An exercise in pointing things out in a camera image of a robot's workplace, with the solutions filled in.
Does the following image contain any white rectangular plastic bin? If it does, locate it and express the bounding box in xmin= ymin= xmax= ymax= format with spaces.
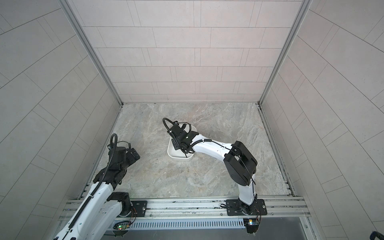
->
xmin=167 ymin=123 xmax=197 ymax=161

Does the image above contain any right circuit board module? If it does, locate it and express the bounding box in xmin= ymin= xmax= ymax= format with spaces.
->
xmin=243 ymin=219 xmax=260 ymax=234

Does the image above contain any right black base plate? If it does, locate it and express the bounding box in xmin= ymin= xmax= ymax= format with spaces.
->
xmin=221 ymin=199 xmax=268 ymax=217

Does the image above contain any aluminium mounting rail frame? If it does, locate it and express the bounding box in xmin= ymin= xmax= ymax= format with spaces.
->
xmin=56 ymin=195 xmax=319 ymax=240

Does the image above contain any white slotted vent strip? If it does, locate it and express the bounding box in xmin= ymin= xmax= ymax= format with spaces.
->
xmin=128 ymin=219 xmax=245 ymax=231

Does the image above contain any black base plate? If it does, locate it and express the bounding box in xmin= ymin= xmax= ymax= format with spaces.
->
xmin=221 ymin=199 xmax=268 ymax=217
xmin=119 ymin=201 xmax=148 ymax=218

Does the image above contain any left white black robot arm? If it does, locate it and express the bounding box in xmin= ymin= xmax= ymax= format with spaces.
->
xmin=54 ymin=134 xmax=140 ymax=240

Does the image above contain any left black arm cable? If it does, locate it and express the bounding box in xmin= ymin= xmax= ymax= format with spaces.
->
xmin=68 ymin=133 xmax=118 ymax=230

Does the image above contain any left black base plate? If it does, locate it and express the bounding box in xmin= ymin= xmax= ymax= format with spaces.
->
xmin=119 ymin=201 xmax=148 ymax=218

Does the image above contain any left green circuit board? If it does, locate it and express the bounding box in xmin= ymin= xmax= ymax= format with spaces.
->
xmin=113 ymin=222 xmax=131 ymax=231

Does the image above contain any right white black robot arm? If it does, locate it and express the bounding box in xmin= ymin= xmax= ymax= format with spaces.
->
xmin=163 ymin=118 xmax=260 ymax=216

